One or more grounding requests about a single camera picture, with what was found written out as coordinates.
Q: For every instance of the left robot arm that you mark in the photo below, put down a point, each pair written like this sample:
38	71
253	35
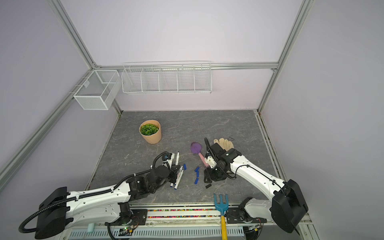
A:
63	210

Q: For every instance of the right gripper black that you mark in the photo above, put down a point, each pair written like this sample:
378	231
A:
208	173

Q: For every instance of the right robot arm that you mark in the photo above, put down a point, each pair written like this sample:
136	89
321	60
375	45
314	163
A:
286	205

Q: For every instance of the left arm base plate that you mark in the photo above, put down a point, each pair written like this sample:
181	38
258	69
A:
136	217

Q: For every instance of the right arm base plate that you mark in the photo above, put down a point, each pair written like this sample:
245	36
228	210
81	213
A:
238	216

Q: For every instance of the white wire mesh box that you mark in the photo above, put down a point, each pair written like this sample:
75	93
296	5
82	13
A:
99	90

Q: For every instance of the white wire shelf basket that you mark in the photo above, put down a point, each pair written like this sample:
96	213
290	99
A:
167	77

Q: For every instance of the purple trowel pink handle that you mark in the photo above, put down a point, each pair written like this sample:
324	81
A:
196	149

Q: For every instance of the beige pot with green plant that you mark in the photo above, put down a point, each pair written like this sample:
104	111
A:
151	131

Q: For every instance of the beige work glove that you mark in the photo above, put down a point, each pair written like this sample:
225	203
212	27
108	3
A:
225	144

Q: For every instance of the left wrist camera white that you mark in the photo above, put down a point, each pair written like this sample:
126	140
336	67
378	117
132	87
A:
168	159

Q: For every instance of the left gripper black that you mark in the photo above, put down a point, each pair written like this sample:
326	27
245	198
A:
174	171

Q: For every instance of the white marker pen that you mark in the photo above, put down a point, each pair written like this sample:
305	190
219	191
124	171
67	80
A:
178	179
176	174
177	158

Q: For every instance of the teal rake yellow handle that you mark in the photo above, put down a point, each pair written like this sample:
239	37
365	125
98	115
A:
222	206

